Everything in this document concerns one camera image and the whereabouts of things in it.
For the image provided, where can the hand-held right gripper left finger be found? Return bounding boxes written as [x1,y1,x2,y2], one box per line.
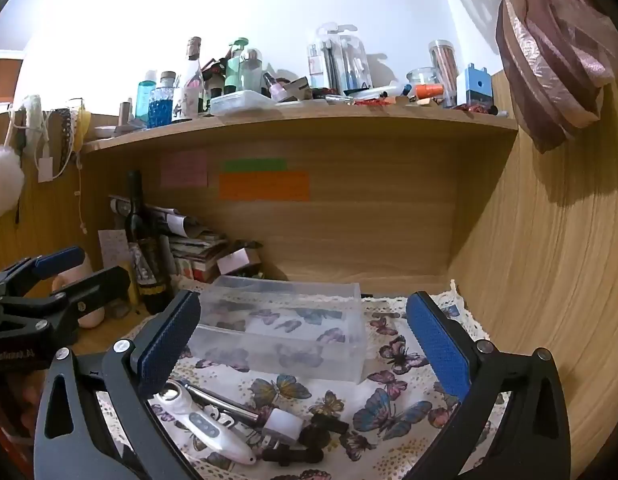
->
[33,290,204,480]

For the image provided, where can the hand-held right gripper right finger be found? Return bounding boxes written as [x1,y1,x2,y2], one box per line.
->
[405,290,572,480]

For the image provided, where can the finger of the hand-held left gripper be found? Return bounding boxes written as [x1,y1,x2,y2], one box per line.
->
[0,266,131,328]
[0,246,87,302]

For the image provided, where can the peach round cup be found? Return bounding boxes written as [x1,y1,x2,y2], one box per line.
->
[51,266,106,329]

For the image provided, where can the white paper note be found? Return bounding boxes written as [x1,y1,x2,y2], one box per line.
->
[99,230,128,267]

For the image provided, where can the dark wine bottle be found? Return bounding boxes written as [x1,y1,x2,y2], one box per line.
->
[125,170,172,314]

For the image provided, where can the butterfly print tablecloth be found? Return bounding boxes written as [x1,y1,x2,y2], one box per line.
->
[96,280,510,480]

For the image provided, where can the silver metal pen tool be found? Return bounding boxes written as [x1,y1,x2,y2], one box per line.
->
[181,380,262,423]

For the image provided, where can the white handheld massager device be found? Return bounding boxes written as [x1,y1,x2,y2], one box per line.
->
[154,380,257,465]

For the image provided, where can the stack of books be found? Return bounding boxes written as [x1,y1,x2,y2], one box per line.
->
[169,230,230,282]

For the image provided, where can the white fluffy puff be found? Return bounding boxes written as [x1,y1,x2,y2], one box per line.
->
[0,145,26,218]

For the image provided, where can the rolled printed papers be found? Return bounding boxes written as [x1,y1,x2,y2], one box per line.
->
[144,205,200,239]

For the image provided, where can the small pink white carton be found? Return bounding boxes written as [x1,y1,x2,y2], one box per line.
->
[216,247,262,276]

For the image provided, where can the clear plastic storage box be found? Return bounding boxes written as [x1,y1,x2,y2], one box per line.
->
[186,275,367,385]

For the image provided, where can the black plastic knob piece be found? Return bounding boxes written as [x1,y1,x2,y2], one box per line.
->
[299,425,332,449]
[309,410,350,434]

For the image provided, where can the yellow hanging pouch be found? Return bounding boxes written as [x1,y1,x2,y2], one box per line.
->
[71,100,92,154]

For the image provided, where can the white cube plug adapter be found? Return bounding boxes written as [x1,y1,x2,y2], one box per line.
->
[261,406,302,443]

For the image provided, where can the pink sticky note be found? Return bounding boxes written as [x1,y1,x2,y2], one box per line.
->
[161,151,210,189]

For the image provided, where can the black plastic rod piece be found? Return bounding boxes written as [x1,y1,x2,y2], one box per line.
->
[263,447,324,465]

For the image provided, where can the tall blue liquid bottle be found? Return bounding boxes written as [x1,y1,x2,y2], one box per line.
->
[136,70,160,121]

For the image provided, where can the blue bead glass bottle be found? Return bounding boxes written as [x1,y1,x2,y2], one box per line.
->
[149,71,178,129]

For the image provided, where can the orange sticky note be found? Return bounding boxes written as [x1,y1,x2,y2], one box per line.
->
[219,171,310,202]

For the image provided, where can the green sticky note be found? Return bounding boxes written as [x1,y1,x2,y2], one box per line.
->
[223,158,288,172]

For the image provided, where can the clear bottle with pink label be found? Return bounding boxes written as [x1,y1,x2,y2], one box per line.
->
[171,36,206,122]

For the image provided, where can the flat clear plastic case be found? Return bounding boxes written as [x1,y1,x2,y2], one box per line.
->
[209,90,278,117]

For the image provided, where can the blue and white box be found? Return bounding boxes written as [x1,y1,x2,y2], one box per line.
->
[456,63,492,109]

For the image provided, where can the wooden shelf board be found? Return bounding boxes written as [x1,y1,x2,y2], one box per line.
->
[81,102,520,154]

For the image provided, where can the green pump bottle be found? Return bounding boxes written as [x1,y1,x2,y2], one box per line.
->
[224,37,250,94]

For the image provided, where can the short glass jar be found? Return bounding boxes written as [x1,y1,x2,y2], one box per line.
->
[406,67,440,92]

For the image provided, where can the clear round cosmetic bottle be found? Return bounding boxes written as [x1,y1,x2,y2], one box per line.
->
[239,48,265,94]

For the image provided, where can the tall clear jar of sticks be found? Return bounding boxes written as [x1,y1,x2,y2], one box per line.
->
[429,39,460,109]

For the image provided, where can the small brown box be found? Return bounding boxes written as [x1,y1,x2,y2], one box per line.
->
[284,77,312,104]

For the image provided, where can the clear blister pack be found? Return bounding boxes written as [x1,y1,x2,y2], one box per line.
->
[307,22,372,94]

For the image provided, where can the pink tied curtain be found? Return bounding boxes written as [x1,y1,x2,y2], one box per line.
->
[419,0,618,154]

